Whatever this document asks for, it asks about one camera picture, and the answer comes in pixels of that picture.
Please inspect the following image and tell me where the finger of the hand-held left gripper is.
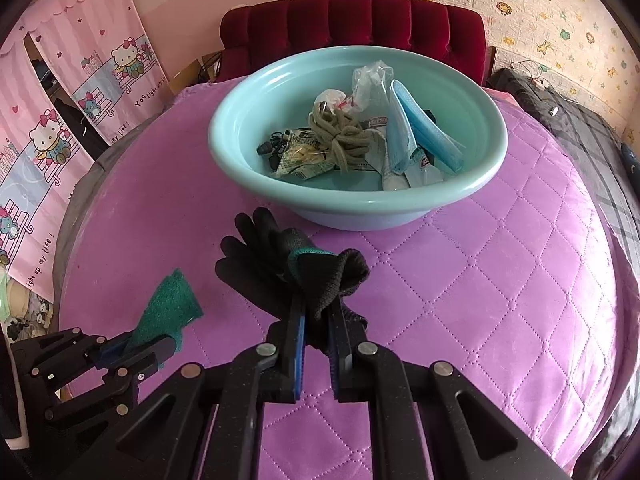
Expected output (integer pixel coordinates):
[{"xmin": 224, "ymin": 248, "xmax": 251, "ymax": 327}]
[
  {"xmin": 10, "ymin": 327, "xmax": 128, "ymax": 382},
  {"xmin": 42, "ymin": 335, "xmax": 178, "ymax": 429}
]

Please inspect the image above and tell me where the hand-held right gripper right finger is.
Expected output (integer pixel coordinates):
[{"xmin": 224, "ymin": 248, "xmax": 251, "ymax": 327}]
[{"xmin": 327, "ymin": 300, "xmax": 571, "ymax": 480}]

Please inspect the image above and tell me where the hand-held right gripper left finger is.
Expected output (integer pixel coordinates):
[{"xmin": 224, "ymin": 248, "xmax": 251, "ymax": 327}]
[{"xmin": 65, "ymin": 290, "xmax": 307, "ymax": 480}]

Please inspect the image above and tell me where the green scouring pad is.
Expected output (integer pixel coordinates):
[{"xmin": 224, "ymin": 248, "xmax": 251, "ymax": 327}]
[{"xmin": 124, "ymin": 269, "xmax": 205, "ymax": 356}]

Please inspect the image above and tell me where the black work glove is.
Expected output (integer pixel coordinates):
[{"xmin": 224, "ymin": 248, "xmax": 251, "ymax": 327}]
[
  {"xmin": 215, "ymin": 237, "xmax": 370, "ymax": 348},
  {"xmin": 234, "ymin": 206, "xmax": 371, "ymax": 311}
]

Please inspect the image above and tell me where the snack packet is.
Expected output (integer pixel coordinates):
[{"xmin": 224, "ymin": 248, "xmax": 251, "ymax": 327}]
[{"xmin": 275, "ymin": 127, "xmax": 336, "ymax": 181}]

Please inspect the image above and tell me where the white green packet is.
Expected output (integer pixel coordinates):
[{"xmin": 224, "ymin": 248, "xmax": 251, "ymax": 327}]
[{"xmin": 367, "ymin": 115, "xmax": 451, "ymax": 192}]

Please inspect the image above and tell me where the teal plastic basin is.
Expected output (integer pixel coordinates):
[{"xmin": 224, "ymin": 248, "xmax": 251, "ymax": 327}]
[{"xmin": 208, "ymin": 46, "xmax": 508, "ymax": 232}]

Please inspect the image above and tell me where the olive rope bundle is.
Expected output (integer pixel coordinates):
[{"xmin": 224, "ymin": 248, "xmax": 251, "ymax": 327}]
[{"xmin": 307, "ymin": 102, "xmax": 379, "ymax": 173}]

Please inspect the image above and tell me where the blue face mask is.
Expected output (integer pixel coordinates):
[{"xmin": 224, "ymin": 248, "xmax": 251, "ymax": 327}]
[
  {"xmin": 392, "ymin": 80, "xmax": 466, "ymax": 174},
  {"xmin": 386, "ymin": 80, "xmax": 420, "ymax": 173}
]

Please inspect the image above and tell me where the white plastic bag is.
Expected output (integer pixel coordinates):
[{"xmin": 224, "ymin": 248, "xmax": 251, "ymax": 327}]
[{"xmin": 315, "ymin": 88, "xmax": 361, "ymax": 113}]

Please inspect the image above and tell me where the clear plastic bag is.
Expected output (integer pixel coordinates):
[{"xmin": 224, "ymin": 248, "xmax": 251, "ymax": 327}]
[{"xmin": 351, "ymin": 61, "xmax": 396, "ymax": 111}]

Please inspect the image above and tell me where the purple quilted mat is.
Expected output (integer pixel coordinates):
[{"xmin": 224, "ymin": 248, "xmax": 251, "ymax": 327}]
[{"xmin": 57, "ymin": 77, "xmax": 628, "ymax": 480}]

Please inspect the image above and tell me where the grey table cloth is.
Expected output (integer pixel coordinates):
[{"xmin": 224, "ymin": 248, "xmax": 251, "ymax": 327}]
[{"xmin": 52, "ymin": 145, "xmax": 111, "ymax": 321}]

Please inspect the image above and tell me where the pink cartoon cat curtain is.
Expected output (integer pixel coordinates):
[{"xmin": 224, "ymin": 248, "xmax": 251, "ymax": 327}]
[
  {"xmin": 25, "ymin": 0, "xmax": 168, "ymax": 146},
  {"xmin": 0, "ymin": 35, "xmax": 97, "ymax": 301}
]

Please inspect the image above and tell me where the red velvet sofa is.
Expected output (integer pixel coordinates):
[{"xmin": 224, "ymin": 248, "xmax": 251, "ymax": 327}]
[{"xmin": 218, "ymin": 0, "xmax": 487, "ymax": 86}]

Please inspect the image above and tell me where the white cable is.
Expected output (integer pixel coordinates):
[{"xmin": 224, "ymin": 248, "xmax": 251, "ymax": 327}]
[{"xmin": 510, "ymin": 60, "xmax": 551, "ymax": 86}]

